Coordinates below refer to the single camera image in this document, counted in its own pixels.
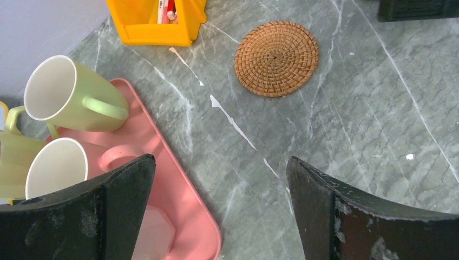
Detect yellow plastic bin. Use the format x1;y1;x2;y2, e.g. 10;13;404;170
106;1;207;47

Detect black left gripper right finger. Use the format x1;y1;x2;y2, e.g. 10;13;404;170
286;156;458;259

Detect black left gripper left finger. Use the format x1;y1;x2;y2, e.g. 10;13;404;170
1;154;156;259

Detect pink plastic tray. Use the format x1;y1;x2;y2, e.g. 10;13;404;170
57;79;222;259

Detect woven rattan coaster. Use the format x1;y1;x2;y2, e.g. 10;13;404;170
234;21;319;98

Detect pink mug white inside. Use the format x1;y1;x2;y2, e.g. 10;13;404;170
25;137;146;199

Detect red white marker pens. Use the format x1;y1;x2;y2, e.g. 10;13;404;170
157;0;178;24

